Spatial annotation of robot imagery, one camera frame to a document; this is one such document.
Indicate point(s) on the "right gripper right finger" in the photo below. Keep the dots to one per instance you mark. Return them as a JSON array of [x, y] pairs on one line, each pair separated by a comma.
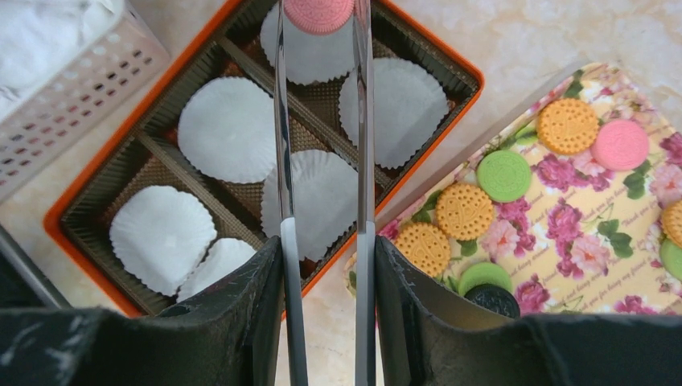
[[430, 335]]

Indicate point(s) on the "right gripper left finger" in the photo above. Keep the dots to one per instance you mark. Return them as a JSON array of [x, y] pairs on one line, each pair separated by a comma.
[[226, 335]]

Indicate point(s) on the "metal tongs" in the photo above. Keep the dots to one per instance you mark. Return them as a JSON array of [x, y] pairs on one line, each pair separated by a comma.
[[365, 318]]

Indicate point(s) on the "floral tray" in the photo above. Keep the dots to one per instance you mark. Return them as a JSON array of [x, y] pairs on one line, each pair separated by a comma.
[[583, 239]]

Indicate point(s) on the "pink cookie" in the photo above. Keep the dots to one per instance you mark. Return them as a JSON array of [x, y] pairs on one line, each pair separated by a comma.
[[318, 17], [620, 145]]

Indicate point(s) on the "green cookie bottom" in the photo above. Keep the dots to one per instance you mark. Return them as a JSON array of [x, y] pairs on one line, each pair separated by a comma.
[[484, 273]]

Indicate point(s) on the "green cookie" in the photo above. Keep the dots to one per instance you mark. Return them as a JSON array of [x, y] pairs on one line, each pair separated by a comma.
[[670, 256], [504, 175], [484, 273]]

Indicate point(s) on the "orange cookie lower left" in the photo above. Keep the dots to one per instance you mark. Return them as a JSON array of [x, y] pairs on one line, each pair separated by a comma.
[[426, 247]]

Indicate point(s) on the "orange cookie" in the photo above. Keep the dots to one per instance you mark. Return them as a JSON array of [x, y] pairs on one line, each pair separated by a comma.
[[426, 247], [567, 126], [671, 220]]

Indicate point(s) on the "orange cookie mid left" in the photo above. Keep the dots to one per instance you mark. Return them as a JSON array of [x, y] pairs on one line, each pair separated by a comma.
[[464, 211]]

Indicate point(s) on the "green cookie left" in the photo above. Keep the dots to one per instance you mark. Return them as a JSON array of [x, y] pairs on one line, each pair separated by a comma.
[[504, 175]]

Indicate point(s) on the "orange cookie top left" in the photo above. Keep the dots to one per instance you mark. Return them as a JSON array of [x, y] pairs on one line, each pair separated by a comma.
[[567, 126]]

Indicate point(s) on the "green cookie top right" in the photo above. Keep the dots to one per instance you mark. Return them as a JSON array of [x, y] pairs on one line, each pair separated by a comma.
[[670, 256]]

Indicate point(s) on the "orange cookie top right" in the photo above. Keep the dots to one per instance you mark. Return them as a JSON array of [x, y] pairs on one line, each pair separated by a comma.
[[671, 220]]

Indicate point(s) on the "white perforated basket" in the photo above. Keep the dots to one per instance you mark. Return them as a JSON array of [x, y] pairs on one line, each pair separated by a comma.
[[63, 108]]

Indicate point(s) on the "white cloth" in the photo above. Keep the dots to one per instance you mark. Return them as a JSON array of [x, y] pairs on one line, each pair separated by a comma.
[[40, 37]]

